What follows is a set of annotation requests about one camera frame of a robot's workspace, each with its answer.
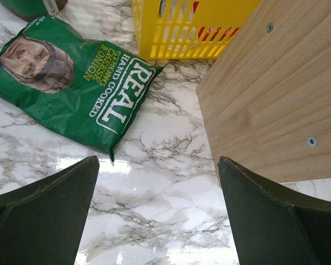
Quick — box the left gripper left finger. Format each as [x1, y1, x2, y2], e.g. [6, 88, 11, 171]
[0, 156, 99, 264]

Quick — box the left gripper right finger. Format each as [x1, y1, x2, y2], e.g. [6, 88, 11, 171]
[218, 156, 331, 264]

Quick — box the wooden two-tier shelf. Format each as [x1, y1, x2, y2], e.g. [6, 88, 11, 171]
[196, 1, 331, 182]

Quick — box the green crisps bag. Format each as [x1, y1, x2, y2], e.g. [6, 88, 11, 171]
[0, 15, 162, 158]

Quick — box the green wrapped roll far left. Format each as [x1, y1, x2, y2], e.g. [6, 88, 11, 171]
[0, 0, 68, 22]

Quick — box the yellow plastic shopping basket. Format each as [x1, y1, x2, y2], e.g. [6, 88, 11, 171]
[131, 0, 259, 60]

